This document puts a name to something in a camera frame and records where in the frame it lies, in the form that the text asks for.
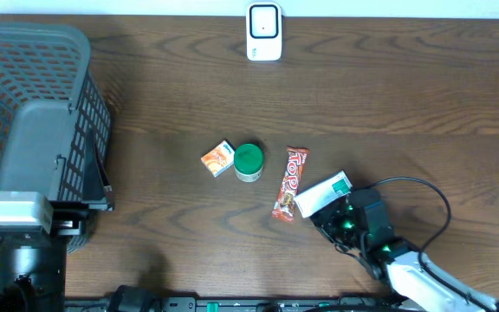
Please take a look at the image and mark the white barcode scanner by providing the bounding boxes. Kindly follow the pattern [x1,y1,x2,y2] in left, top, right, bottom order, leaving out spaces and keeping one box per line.
[246,1,282,62]

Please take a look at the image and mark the white green toothpaste box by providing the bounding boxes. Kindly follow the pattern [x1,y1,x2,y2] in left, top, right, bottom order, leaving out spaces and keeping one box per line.
[294,171,353,218]

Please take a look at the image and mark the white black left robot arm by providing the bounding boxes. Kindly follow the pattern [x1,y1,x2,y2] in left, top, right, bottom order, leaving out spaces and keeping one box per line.
[0,133,113,311]

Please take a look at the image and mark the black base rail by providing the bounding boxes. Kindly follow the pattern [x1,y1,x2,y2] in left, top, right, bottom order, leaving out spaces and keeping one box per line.
[63,285,407,312]

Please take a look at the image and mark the orange chocolate bar wrapper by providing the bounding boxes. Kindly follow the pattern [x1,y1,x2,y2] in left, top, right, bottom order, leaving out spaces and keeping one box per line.
[271,146,309,222]

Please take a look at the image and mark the grey plastic mesh basket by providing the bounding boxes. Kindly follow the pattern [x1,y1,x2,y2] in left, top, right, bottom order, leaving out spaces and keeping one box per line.
[0,20,113,266]

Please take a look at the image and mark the small orange box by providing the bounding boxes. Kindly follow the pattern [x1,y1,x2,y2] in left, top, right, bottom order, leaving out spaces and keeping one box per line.
[201,140,235,178]

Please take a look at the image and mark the green lid jar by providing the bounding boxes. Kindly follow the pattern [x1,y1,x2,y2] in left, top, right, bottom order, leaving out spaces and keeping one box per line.
[234,143,264,183]

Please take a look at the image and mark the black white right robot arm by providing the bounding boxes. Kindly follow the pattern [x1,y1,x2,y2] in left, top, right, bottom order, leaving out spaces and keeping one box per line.
[301,193,499,311]

